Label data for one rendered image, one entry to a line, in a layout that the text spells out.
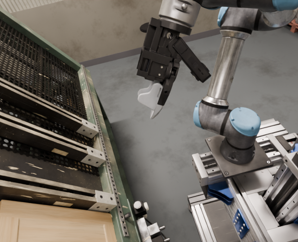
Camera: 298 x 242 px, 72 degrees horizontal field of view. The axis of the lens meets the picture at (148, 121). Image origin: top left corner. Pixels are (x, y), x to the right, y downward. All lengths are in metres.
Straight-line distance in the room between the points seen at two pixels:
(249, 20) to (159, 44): 0.49
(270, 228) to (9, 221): 0.94
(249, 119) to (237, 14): 0.38
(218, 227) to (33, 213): 1.28
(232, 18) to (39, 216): 0.99
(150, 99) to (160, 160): 1.80
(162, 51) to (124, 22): 3.31
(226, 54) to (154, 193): 1.52
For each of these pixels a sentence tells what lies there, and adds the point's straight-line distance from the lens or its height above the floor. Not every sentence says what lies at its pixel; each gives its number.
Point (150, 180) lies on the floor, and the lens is 2.14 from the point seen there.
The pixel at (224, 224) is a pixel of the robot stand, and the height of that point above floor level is 0.21.
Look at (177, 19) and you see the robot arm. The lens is 0.42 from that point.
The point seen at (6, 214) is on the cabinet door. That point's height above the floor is 1.29.
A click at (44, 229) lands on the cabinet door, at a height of 1.18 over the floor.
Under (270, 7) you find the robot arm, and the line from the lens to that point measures 0.52.
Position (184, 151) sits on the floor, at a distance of 2.28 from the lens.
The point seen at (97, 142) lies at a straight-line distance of 1.36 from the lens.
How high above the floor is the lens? 1.89
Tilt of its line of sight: 47 degrees down
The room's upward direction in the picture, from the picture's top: 13 degrees counter-clockwise
